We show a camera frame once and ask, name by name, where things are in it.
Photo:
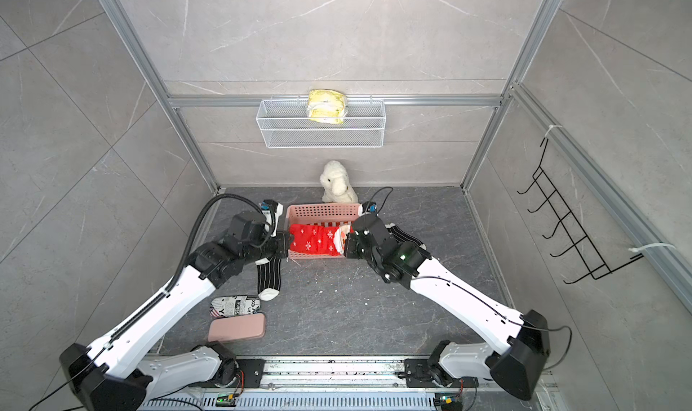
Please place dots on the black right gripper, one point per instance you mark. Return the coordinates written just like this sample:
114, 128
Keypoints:
350, 250

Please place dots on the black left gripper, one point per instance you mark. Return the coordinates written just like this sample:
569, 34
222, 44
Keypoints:
282, 241

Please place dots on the red snowflake sock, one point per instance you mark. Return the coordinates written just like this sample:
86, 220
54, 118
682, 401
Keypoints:
319, 239

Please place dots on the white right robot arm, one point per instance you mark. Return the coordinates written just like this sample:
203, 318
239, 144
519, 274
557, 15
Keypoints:
515, 346

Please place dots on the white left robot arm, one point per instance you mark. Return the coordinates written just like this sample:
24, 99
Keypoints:
115, 371

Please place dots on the black white striped sock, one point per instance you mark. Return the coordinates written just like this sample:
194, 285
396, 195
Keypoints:
269, 278

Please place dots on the pink plastic basket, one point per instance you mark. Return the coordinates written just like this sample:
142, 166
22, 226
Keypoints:
330, 215

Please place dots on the white plush toy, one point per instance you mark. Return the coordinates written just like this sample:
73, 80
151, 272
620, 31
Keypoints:
336, 184

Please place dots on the pink case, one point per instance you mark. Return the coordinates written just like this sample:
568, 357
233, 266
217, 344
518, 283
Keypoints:
233, 329

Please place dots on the yellow packet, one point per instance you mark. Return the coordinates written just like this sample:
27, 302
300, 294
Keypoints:
326, 107

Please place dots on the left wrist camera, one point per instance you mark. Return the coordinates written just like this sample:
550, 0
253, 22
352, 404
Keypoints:
272, 210

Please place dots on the white wire wall basket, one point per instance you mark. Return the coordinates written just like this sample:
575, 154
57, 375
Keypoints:
286, 123

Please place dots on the metal base rail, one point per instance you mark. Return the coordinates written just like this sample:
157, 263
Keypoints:
352, 383

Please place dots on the black wall hook rack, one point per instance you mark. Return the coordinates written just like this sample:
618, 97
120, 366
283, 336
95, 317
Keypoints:
566, 223

